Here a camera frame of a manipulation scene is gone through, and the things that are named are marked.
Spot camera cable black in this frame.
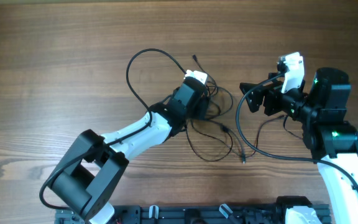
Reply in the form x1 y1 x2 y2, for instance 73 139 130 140
235 71 358 224
39 48 186 210

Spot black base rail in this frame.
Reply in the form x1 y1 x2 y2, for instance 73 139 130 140
54 203 332 224

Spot left camera cable black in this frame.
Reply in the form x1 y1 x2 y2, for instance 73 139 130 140
39 48 186 210

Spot black usb cables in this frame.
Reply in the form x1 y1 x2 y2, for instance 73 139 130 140
185 54 287 165

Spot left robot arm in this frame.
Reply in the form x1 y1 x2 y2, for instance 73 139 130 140
45 73 207 223

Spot right camera cable black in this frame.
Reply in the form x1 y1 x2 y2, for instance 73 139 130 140
235 71 358 224

